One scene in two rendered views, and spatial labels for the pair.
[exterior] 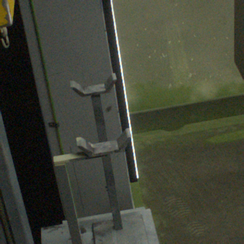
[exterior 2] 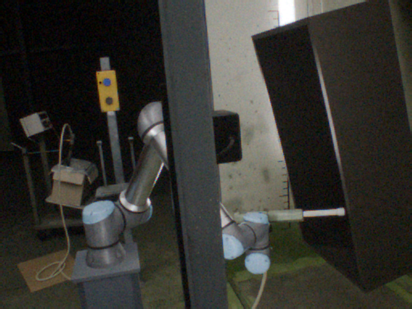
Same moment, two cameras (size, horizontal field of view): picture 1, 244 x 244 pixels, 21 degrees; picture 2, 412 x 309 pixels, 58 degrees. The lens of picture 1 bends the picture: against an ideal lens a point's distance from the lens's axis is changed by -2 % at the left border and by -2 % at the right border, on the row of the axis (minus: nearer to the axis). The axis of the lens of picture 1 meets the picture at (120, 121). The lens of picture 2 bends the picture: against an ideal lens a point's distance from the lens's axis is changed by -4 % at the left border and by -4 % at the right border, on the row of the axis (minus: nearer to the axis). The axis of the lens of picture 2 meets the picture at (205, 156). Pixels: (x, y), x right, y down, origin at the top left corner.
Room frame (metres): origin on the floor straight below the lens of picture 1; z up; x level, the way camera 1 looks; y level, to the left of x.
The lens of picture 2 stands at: (1.11, -2.42, 1.44)
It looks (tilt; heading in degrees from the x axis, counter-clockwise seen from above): 11 degrees down; 80
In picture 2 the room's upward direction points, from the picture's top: 5 degrees counter-clockwise
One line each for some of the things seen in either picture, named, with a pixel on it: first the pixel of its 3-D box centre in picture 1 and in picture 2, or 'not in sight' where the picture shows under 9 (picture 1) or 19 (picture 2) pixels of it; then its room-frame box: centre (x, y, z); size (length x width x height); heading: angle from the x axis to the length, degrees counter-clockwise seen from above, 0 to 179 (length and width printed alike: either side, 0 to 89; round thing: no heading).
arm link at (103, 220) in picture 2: not in sight; (101, 222); (0.89, -0.67, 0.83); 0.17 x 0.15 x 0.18; 39
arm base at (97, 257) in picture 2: not in sight; (105, 249); (0.88, -0.67, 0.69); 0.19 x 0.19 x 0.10
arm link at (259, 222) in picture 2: not in sight; (254, 231); (1.48, -1.15, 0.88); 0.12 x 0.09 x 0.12; 39
